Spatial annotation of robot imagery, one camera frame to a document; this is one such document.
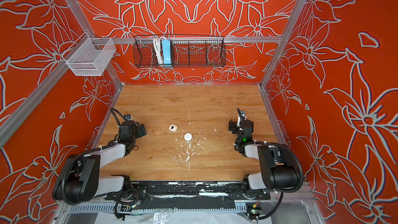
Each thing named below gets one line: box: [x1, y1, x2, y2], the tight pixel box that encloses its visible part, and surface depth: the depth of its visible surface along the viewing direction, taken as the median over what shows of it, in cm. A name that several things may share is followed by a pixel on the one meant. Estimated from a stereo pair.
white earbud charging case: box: [168, 123, 178, 132], surface depth 96 cm
